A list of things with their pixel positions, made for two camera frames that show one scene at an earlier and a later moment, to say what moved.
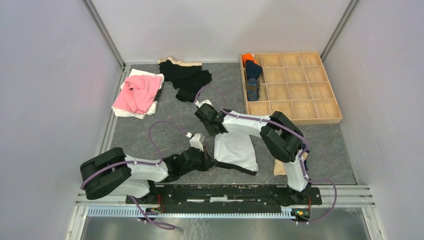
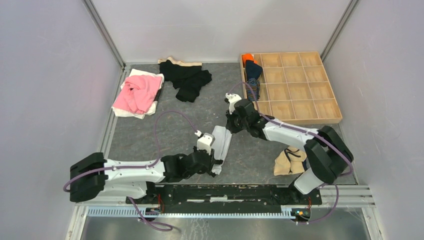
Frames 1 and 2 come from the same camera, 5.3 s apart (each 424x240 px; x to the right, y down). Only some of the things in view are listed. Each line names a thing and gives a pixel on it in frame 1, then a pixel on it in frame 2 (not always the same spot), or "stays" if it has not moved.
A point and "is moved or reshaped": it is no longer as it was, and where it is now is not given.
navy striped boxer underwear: x=253 y=89 stays
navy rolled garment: x=253 y=70 stays
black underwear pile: x=187 y=77 stays
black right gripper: x=211 y=132 to x=229 y=125
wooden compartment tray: x=297 y=84 stays
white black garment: x=235 y=150 is moved or reshaped
